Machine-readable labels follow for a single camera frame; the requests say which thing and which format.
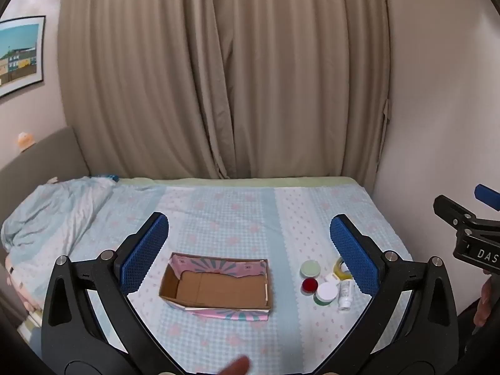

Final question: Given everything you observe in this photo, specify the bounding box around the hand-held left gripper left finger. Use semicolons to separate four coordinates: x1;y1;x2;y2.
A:
41;212;185;375

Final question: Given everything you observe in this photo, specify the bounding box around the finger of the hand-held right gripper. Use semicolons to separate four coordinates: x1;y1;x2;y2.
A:
474;184;500;212
433;195;477;228

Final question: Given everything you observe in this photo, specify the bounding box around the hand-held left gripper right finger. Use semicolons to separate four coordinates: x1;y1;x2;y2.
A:
329;214;458;375

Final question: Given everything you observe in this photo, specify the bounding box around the yellow tape roll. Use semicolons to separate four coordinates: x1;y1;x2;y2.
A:
332;257;352;280

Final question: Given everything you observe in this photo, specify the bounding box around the white tube bottle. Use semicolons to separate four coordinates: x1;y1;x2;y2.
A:
338;279;356;310

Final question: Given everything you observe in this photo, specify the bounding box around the pale green lidded jar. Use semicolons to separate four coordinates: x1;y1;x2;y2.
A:
300;260;322;279

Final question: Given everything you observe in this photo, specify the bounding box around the green jar with white lid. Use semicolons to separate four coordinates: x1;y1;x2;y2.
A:
313;282;339;306

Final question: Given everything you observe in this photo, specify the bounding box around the cardboard box with pink lining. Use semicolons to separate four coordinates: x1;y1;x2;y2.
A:
158;252;273;322

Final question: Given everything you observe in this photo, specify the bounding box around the person's right hand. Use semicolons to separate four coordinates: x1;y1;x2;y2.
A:
472;277;496;327

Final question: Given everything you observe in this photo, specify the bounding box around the person's left hand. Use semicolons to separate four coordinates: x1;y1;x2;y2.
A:
211;355;251;375

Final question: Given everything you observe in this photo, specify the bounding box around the blue checked bedsheet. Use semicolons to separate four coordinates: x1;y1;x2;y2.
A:
12;180;415;375

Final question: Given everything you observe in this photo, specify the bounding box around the light blue duvet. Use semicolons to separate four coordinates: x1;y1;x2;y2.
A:
0;176;118;284

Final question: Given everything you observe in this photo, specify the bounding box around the pale green mattress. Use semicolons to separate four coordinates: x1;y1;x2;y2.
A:
117;177;361;189

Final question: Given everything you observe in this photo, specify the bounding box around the pink white cloth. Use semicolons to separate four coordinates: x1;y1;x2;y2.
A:
5;256;44;321

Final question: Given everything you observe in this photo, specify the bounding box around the grey bed headboard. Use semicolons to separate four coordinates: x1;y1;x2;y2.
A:
0;126;91;224

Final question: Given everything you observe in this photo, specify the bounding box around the small plush toy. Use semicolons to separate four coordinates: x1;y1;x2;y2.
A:
17;132;37;151

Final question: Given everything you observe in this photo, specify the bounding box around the beige curtain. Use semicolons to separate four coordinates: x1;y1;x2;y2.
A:
58;0;392;181

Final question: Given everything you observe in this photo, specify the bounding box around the framed wall poster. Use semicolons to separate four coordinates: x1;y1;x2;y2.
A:
0;16;47;99

